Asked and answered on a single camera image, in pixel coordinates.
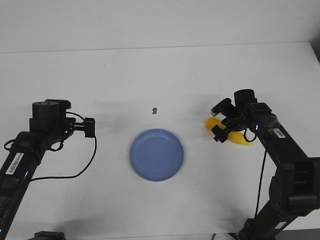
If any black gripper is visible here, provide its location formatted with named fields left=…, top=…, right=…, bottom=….
left=211, top=88, right=258, bottom=143
left=29, top=99, right=96, bottom=145

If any yellow corn cob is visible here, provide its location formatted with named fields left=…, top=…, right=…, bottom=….
left=204, top=117, right=252, bottom=146

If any blue round plate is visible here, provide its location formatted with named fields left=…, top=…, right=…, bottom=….
left=129, top=128, right=185, bottom=182

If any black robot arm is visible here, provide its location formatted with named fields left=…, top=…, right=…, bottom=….
left=211, top=89, right=320, bottom=240
left=0, top=99, right=96, bottom=240

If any small brown table stain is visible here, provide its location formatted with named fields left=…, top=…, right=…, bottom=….
left=152, top=107, right=158, bottom=115

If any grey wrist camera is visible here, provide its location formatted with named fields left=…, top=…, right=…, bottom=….
left=210, top=98, right=237, bottom=118

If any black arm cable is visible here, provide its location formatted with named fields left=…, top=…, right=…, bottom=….
left=243, top=127, right=268, bottom=221
left=3, top=111, right=98, bottom=182

